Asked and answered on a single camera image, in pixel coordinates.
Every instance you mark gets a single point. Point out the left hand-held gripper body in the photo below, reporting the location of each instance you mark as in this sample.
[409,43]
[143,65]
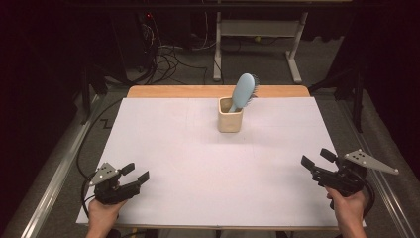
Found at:
[110,193]

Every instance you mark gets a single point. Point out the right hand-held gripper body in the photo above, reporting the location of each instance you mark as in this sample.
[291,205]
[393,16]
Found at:
[346,180]

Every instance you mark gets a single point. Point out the beige square cup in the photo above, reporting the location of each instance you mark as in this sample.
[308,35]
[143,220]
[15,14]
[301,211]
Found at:
[230,122]

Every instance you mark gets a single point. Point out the light blue hairbrush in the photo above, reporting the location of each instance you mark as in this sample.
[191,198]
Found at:
[242,91]

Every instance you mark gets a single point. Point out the person's right hand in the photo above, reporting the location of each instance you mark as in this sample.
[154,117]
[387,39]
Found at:
[348,206]

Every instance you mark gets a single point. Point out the person's left hand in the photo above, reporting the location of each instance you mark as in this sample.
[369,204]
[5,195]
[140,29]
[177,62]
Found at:
[102,219]

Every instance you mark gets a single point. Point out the black metal stand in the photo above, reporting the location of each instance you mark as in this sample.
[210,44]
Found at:
[86,99]
[358,99]

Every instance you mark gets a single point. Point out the white board sheet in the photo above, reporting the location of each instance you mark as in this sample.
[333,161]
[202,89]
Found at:
[214,172]

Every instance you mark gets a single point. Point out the wooden table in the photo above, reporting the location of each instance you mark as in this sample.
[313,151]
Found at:
[165,91]

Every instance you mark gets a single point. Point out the dark curtain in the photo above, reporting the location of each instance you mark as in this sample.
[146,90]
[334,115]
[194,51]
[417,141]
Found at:
[33,99]
[396,82]

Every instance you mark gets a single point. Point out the dark equipment box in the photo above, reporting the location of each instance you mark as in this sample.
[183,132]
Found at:
[132,39]

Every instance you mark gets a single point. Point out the small yellow-green ball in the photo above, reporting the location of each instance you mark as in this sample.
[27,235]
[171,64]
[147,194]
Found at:
[257,38]

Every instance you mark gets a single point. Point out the aluminium floor rail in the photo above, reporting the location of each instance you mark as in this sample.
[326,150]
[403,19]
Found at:
[379,198]
[56,175]

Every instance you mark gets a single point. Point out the white metal desk frame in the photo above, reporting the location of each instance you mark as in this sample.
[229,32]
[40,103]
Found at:
[218,49]

